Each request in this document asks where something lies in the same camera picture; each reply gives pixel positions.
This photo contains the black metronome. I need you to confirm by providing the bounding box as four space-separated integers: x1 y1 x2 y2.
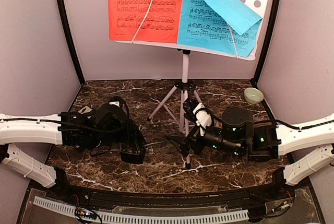
120 120 146 164

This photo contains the floral square ceramic tile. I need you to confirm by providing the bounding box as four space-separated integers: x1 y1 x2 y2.
77 105 94 116

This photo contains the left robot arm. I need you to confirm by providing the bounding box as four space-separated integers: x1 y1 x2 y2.
1 96 146 201

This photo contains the black frame post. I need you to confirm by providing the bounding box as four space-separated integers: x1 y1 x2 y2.
251 0 280 88
56 0 86 86

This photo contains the black left frame post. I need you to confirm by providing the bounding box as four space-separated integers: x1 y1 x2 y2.
56 0 86 86

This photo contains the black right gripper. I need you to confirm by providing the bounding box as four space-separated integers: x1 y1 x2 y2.
165 122 244 158

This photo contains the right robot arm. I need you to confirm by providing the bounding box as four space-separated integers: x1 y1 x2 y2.
167 98 333 200

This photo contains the grey slotted cable duct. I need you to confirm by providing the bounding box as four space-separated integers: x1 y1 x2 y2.
33 196 249 223

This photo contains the pale green ceramic bowl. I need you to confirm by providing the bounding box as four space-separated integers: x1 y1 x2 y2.
244 88 264 105

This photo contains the black right frame post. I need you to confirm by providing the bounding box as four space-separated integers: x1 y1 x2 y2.
251 0 280 88

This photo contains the blue sheet music page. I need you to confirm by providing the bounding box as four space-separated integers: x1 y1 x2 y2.
177 0 268 59

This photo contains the white folding tripod stand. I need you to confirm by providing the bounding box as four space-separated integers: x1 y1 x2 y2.
147 49 201 170

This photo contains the red sheet music page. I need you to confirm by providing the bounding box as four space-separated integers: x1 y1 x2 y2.
108 0 182 44

